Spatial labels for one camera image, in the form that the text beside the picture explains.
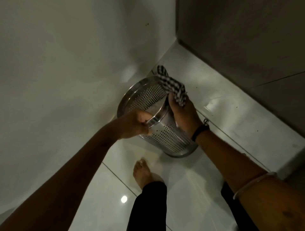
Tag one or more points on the person's right hand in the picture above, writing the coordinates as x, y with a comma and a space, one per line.
184, 116

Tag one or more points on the person's left hand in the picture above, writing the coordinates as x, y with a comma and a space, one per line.
133, 125

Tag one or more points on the person's right fingers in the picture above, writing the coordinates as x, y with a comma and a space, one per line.
172, 101

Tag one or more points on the person's left fingers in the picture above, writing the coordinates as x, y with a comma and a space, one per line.
146, 119

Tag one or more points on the perforated steel waste bin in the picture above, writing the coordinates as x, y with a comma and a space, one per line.
152, 114

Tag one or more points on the black white checkered cloth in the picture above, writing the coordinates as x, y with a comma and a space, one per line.
172, 86

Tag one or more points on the person's right forearm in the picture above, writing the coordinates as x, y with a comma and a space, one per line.
247, 180

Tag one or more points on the person's left forearm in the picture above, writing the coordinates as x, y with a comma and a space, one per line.
62, 180

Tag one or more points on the black wrist band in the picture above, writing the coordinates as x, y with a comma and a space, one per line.
199, 132

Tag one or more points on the person's left foot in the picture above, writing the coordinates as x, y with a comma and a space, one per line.
142, 172

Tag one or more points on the person's left black trouser leg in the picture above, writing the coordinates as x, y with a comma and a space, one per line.
147, 207

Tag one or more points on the person's black trouser leg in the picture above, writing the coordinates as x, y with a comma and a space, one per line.
238, 211
147, 207

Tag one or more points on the silver bangle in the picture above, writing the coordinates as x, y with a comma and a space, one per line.
252, 183

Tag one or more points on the person's right black trouser leg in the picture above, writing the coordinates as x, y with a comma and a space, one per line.
238, 211

